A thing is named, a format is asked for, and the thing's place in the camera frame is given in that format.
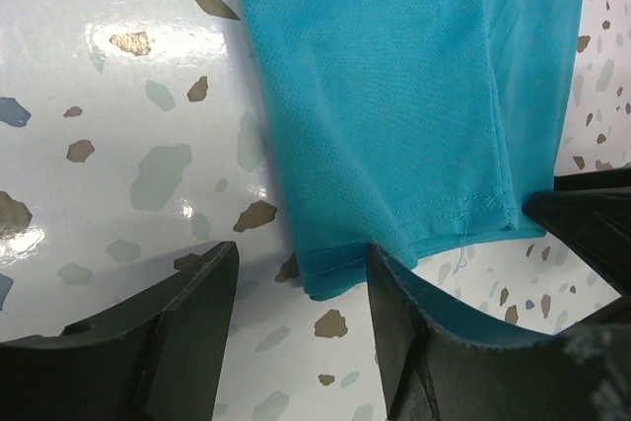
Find teal t shirt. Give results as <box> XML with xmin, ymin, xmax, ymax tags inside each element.
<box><xmin>241</xmin><ymin>0</ymin><xmax>583</xmax><ymax>301</ymax></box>

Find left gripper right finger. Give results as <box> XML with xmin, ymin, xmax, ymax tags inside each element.
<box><xmin>366</xmin><ymin>245</ymin><xmax>630</xmax><ymax>420</ymax></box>

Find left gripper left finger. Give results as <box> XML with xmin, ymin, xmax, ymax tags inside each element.
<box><xmin>1</xmin><ymin>242</ymin><xmax>240</xmax><ymax>420</ymax></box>

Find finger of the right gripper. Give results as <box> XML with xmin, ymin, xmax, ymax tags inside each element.
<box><xmin>523</xmin><ymin>168</ymin><xmax>630</xmax><ymax>297</ymax></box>

